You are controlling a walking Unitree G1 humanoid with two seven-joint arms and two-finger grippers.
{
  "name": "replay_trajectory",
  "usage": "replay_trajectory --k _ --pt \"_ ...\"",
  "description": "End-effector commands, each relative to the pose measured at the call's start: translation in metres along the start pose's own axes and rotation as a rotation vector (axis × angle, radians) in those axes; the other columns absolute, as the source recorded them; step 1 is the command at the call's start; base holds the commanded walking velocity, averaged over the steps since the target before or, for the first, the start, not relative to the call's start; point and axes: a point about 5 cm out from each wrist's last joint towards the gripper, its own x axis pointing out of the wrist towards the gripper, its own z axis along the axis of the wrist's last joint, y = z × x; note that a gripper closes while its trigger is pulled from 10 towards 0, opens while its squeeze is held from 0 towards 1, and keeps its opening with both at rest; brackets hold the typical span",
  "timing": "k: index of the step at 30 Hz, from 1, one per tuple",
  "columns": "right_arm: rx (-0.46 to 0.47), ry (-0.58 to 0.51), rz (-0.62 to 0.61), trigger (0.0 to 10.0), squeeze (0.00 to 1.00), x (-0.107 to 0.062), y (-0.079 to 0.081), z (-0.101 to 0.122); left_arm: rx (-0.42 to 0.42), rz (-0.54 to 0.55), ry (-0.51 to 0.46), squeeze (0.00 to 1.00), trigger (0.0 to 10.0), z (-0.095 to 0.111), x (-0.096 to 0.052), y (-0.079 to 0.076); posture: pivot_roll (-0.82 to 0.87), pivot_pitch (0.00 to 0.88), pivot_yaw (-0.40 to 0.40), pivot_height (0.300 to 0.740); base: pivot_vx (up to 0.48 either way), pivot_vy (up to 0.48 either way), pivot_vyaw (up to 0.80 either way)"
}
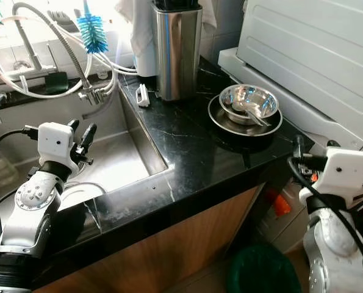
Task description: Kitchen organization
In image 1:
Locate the dark green sponge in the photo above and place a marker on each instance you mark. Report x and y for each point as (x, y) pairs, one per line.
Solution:
(56, 83)

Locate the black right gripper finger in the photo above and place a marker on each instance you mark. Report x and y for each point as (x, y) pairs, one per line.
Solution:
(299, 146)
(332, 145)

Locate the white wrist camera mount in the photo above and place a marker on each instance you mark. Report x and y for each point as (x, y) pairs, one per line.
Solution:
(56, 143)
(346, 171)

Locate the stainless steel spoon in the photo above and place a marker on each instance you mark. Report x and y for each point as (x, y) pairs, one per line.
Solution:
(254, 114)

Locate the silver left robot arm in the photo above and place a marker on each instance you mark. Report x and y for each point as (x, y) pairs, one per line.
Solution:
(32, 226)

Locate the stainless steel knife block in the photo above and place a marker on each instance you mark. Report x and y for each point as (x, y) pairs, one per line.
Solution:
(178, 55)

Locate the white plastic clip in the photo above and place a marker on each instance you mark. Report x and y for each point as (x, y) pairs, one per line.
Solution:
(142, 96)

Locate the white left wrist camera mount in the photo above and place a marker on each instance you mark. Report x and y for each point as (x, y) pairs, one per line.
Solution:
(56, 143)

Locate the clear plastic bottle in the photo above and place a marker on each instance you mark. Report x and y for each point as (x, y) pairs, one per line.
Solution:
(3, 171)

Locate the stainless steel bowl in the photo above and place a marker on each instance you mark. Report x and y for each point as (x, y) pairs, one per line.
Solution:
(254, 97)

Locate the stainless steel sink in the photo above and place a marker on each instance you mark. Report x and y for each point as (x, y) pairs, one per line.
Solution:
(126, 149)

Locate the wooden cabinet front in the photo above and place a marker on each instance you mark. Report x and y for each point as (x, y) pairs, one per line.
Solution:
(163, 244)

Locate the blue bottle brush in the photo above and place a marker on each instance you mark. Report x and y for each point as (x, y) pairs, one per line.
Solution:
(93, 33)

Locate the white cylindrical appliance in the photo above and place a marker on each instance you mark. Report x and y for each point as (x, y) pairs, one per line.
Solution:
(144, 61)

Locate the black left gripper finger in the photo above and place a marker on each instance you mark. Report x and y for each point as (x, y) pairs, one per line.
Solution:
(74, 125)
(89, 138)

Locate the beige cloth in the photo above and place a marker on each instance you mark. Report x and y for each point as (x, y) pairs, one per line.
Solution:
(135, 21)

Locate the orange plastic object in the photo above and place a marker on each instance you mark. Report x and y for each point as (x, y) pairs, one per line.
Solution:
(277, 202)

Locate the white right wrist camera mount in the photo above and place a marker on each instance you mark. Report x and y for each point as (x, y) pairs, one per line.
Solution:
(346, 171)

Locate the stainless steel plate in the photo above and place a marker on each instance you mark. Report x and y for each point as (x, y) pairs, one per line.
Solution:
(219, 122)

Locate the white lower cabinet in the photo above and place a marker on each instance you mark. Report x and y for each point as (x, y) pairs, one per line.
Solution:
(291, 235)

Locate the green waste bin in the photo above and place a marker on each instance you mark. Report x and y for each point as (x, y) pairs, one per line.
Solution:
(260, 268)

